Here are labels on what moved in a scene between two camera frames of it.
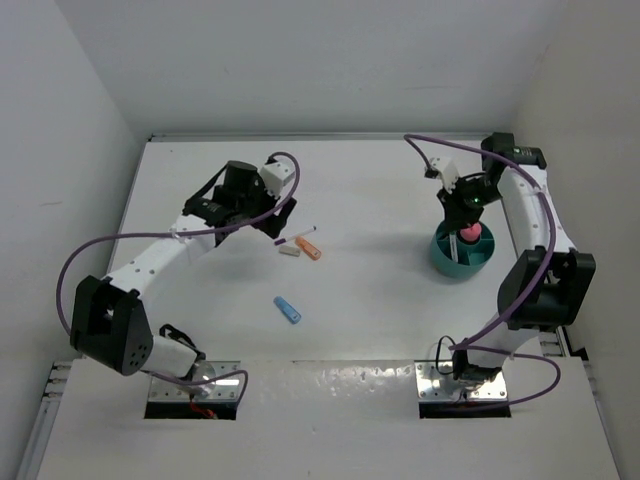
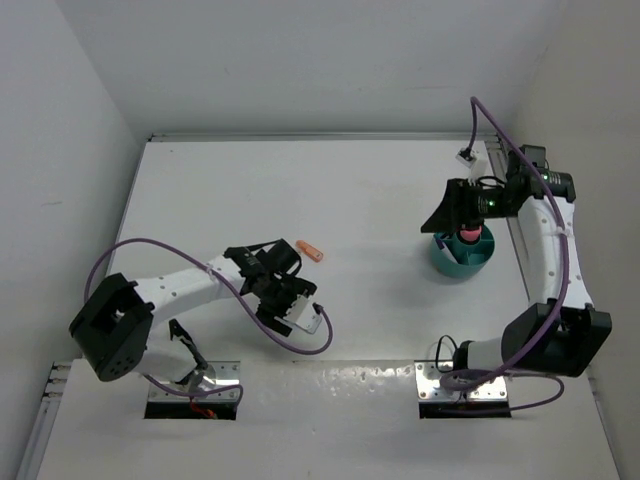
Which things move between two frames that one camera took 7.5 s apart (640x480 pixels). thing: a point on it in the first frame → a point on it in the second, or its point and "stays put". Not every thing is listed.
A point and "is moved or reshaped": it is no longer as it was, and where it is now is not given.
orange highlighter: x=311 y=251 stays put
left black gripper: x=270 y=223 → x=266 y=314
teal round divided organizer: x=472 y=256 stays put
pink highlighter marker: x=471 y=233 stays put
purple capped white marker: x=295 y=236 → x=444 y=248
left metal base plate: x=162 y=388 stays put
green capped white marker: x=454 y=251 is moved or reshaped
